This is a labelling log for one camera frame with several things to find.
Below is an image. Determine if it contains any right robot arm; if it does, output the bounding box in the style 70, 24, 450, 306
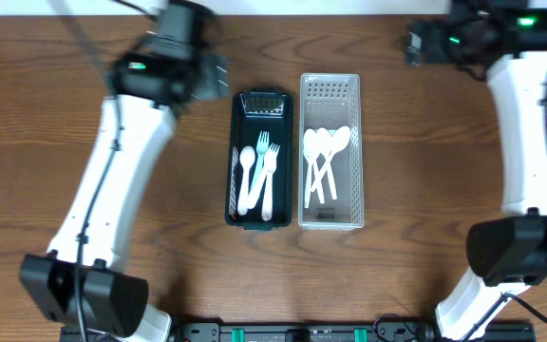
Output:
405, 1, 547, 341

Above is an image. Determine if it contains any left black cable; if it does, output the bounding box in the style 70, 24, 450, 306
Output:
47, 0, 160, 342

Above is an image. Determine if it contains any white plastic fork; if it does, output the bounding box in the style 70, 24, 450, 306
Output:
247, 143, 280, 209
261, 144, 279, 221

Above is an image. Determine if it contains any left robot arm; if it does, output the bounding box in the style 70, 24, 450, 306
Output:
19, 1, 229, 341

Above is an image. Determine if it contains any clear plastic basket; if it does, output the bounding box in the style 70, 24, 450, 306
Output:
297, 73, 365, 231

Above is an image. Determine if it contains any white plastic spoon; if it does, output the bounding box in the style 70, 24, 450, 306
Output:
303, 129, 318, 209
317, 127, 337, 200
319, 125, 351, 180
311, 146, 325, 204
237, 145, 255, 216

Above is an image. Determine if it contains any dark green plastic basket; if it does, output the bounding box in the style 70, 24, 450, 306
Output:
225, 88, 293, 231

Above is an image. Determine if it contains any pale green plastic fork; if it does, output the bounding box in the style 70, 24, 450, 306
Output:
250, 131, 270, 190

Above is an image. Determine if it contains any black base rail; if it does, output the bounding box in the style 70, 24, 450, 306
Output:
59, 316, 537, 342

